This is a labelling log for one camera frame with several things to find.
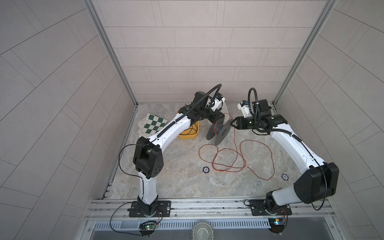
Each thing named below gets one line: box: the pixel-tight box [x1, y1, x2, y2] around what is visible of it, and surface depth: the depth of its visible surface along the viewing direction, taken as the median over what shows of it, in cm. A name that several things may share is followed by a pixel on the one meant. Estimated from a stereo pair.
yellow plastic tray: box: [177, 120, 200, 140], surface depth 98 cm
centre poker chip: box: [202, 166, 210, 174], surface depth 86 cm
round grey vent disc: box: [191, 220, 215, 240], surface depth 66 cm
